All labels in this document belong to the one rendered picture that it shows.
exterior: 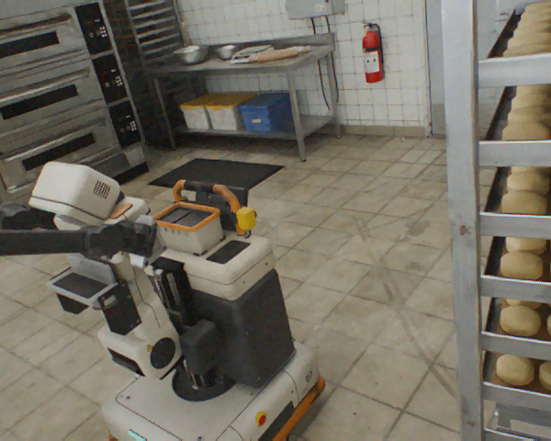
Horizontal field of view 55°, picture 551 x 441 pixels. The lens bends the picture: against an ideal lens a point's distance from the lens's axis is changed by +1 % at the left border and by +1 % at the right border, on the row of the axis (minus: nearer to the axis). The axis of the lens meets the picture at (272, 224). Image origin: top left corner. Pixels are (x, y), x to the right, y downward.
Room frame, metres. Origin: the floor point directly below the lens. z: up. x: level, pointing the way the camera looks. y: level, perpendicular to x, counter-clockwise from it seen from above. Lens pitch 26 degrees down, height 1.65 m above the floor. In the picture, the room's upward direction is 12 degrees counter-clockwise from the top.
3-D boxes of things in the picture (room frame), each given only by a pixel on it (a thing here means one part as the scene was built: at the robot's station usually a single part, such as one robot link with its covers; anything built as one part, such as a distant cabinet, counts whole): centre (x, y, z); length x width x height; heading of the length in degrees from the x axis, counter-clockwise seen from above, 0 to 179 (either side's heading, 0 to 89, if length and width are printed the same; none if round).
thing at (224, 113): (5.51, 0.15, 0.36); 0.47 x 0.38 x 0.26; 137
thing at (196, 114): (5.78, 0.44, 0.36); 0.47 x 0.39 x 0.26; 135
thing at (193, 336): (1.46, 0.44, 0.55); 0.28 x 0.27 x 0.25; 47
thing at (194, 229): (1.70, 0.29, 0.87); 0.23 x 0.15 x 0.11; 47
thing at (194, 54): (5.77, 0.46, 0.95); 0.39 x 0.39 x 0.14
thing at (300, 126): (5.41, 0.04, 0.49); 1.90 x 0.72 x 0.98; 47
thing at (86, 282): (1.41, 0.57, 0.86); 0.28 x 0.16 x 0.22; 47
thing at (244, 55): (5.19, -0.14, 0.92); 0.32 x 0.30 x 0.09; 144
